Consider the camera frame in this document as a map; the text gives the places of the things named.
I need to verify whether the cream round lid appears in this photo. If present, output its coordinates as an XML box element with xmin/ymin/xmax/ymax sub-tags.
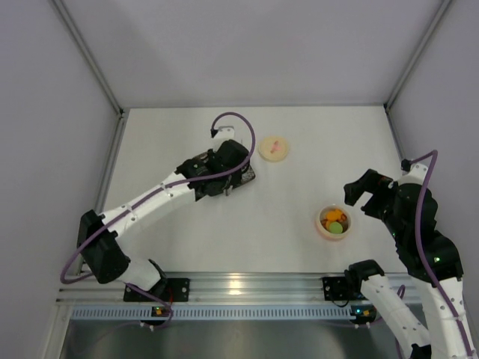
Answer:
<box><xmin>257</xmin><ymin>136</ymin><xmax>290</xmax><ymax>162</ymax></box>

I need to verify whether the green round food piece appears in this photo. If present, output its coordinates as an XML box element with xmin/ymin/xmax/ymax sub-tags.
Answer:
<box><xmin>328</xmin><ymin>221</ymin><xmax>344</xmax><ymax>235</ymax></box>

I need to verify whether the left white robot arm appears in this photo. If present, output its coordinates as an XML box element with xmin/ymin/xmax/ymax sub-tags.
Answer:
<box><xmin>77</xmin><ymin>139</ymin><xmax>255</xmax><ymax>293</ymax></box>

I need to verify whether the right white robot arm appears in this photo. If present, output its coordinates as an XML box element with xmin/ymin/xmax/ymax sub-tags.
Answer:
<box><xmin>344</xmin><ymin>165</ymin><xmax>478</xmax><ymax>358</ymax></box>

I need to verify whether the white round lunch bowl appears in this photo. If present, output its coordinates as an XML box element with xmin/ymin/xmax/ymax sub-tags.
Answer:
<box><xmin>315</xmin><ymin>204</ymin><xmax>353</xmax><ymax>241</ymax></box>

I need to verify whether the black patterned square plate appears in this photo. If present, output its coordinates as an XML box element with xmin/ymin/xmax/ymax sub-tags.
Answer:
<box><xmin>192</xmin><ymin>150</ymin><xmax>255</xmax><ymax>197</ymax></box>

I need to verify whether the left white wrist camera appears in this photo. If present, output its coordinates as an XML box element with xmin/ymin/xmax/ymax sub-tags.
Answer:
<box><xmin>210</xmin><ymin>126</ymin><xmax>235</xmax><ymax>145</ymax></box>

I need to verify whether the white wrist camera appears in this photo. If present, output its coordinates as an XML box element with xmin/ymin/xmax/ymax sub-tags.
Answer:
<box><xmin>210</xmin><ymin>126</ymin><xmax>235</xmax><ymax>145</ymax></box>
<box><xmin>397</xmin><ymin>159</ymin><xmax>428</xmax><ymax>185</ymax></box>

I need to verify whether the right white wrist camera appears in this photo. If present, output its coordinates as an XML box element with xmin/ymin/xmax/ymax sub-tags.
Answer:
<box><xmin>397</xmin><ymin>159</ymin><xmax>428</xmax><ymax>185</ymax></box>

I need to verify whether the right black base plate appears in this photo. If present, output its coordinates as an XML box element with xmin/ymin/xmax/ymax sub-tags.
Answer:
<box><xmin>321</xmin><ymin>276</ymin><xmax>354</xmax><ymax>302</ymax></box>

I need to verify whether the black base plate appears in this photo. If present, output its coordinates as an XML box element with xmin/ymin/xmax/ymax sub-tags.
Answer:
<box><xmin>321</xmin><ymin>276</ymin><xmax>354</xmax><ymax>302</ymax></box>
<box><xmin>123</xmin><ymin>277</ymin><xmax>190</xmax><ymax>303</ymax></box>

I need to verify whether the aluminium mounting rail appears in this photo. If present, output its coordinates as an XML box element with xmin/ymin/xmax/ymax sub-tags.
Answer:
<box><xmin>55</xmin><ymin>271</ymin><xmax>465</xmax><ymax>304</ymax></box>

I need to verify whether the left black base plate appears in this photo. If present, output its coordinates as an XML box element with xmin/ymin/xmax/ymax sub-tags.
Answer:
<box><xmin>123</xmin><ymin>277</ymin><xmax>190</xmax><ymax>303</ymax></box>

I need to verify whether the slotted grey cable duct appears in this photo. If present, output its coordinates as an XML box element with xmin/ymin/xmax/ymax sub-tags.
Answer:
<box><xmin>70</xmin><ymin>304</ymin><xmax>373</xmax><ymax>321</ymax></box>

